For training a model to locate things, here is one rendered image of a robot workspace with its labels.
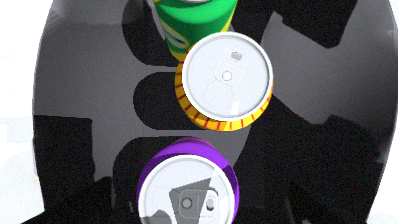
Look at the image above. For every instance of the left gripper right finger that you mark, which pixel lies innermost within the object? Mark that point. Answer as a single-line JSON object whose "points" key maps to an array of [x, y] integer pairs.
{"points": [[306, 206]]}

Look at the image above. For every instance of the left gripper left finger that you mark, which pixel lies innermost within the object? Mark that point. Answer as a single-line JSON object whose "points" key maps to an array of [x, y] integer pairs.
{"points": [[91, 205]]}

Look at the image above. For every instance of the orange drink can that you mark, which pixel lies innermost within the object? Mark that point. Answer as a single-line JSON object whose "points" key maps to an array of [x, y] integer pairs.
{"points": [[224, 81]]}

